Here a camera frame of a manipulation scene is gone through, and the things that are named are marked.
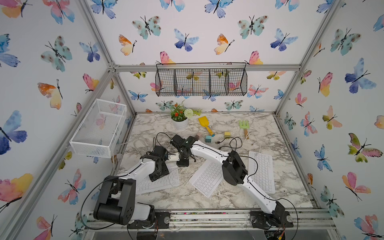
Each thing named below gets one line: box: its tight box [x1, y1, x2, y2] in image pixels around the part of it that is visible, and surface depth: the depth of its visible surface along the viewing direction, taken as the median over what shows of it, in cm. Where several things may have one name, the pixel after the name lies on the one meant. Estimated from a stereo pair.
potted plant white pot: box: [170, 99, 203, 131], surface depth 103 cm
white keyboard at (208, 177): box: [189, 159, 224, 198], surface depth 88 cm
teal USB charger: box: [205, 135, 212, 143], surface depth 106 cm
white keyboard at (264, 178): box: [248, 151, 276, 194], surface depth 91 cm
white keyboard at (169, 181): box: [135, 164, 180, 195], surface depth 87 cm
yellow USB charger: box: [224, 132, 231, 139], surface depth 109 cm
